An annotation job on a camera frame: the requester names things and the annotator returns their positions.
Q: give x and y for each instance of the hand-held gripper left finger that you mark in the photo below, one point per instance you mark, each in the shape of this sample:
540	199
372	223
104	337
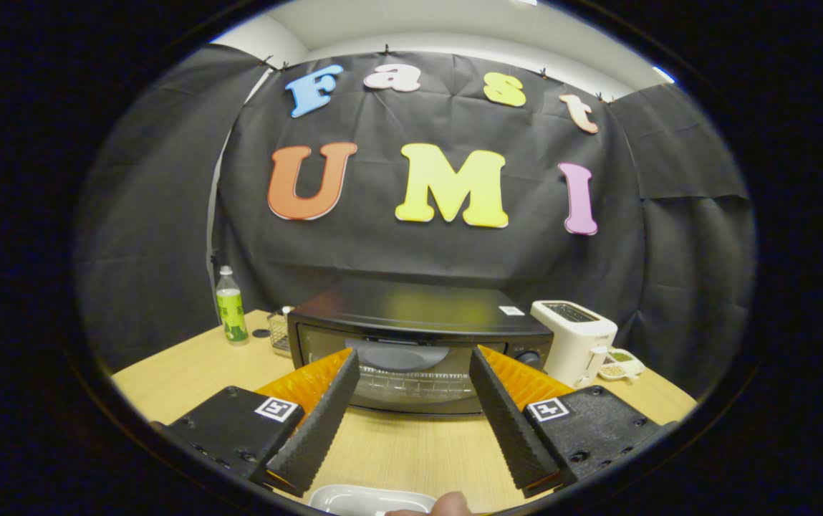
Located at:
325	419

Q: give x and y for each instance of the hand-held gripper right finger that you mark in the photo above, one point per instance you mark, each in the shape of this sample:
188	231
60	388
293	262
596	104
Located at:
504	419

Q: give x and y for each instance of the small white seed dish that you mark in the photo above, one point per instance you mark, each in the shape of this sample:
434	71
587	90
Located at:
622	365

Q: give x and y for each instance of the ceiling light panel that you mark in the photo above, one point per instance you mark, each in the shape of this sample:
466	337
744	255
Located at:
663	74

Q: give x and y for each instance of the green label plastic bottle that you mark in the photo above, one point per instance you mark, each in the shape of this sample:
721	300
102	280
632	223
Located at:
230	315

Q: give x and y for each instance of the black toaster oven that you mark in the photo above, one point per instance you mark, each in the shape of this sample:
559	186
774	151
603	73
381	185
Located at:
411	308

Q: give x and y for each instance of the white slot toaster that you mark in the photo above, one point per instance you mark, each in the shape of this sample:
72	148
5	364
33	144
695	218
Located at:
572	344

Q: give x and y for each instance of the black backdrop cloth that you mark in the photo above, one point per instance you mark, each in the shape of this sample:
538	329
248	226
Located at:
411	254

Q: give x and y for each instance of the white rectangular plate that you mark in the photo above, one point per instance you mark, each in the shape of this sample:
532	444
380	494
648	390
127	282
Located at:
364	500

